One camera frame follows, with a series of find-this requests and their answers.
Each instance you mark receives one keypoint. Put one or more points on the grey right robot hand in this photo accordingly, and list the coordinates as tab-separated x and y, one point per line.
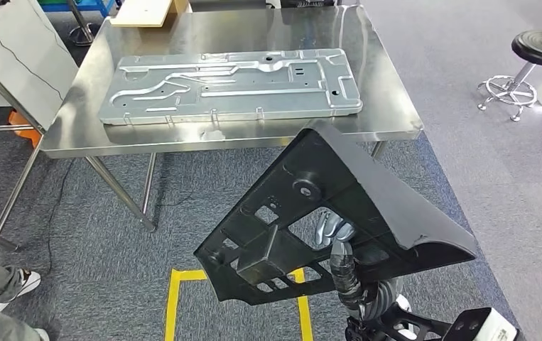
346	273

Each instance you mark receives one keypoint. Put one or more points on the black plastic plate holder part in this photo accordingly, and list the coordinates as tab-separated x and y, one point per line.
369	164

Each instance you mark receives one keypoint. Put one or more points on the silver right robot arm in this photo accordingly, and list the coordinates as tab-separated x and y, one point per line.
381	296

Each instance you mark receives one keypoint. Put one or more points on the stainless steel workbench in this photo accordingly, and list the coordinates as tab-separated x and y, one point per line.
252	33

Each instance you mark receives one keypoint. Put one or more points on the blue metal shelf rack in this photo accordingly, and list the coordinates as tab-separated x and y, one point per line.
96	5

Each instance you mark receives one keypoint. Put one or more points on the stamped grey metal panel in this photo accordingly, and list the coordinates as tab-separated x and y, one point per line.
252	101

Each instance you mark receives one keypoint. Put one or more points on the black stool chrome base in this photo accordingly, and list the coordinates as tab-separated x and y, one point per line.
541	47

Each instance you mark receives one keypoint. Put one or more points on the open cardboard box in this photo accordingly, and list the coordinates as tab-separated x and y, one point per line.
139	12

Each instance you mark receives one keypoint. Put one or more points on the orange object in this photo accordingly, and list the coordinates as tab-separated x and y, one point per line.
28	136

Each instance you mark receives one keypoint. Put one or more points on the steel side table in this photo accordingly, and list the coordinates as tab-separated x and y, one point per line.
16	56

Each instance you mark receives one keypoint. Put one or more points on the chrome stanchion post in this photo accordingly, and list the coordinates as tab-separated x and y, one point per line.
82	35

